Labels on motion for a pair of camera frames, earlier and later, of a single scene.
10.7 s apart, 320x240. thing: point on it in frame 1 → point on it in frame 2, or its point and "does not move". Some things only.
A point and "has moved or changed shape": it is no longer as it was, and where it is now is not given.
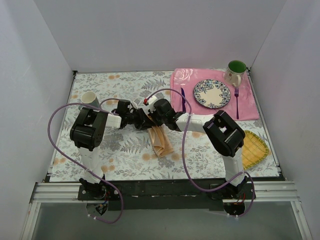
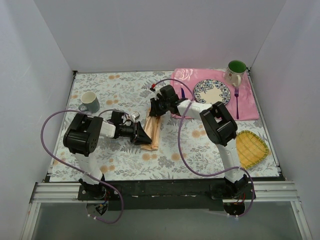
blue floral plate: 211,93 does not move
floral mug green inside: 236,68 does not move
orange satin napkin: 160,140 has moved or changed shape
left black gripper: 141,119 → 136,132
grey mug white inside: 89,97 does not move
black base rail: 165,195 does not move
